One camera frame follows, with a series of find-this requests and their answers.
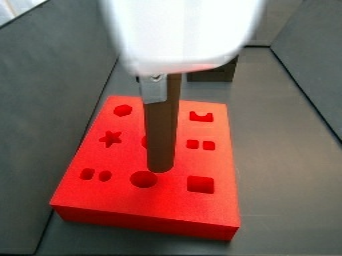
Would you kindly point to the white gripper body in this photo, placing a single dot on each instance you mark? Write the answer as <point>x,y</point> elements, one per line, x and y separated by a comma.
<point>177,36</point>

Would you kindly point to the brown oval cylinder peg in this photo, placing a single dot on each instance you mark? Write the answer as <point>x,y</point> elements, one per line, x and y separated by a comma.
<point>161,122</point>

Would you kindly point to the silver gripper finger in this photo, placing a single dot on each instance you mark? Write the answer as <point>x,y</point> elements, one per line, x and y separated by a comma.
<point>153,87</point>

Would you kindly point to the black curved fixture stand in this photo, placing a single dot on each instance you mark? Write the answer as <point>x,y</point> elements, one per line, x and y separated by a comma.
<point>221,74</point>

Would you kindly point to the red foam shape board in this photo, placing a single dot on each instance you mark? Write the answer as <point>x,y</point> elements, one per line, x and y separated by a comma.
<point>109,188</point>

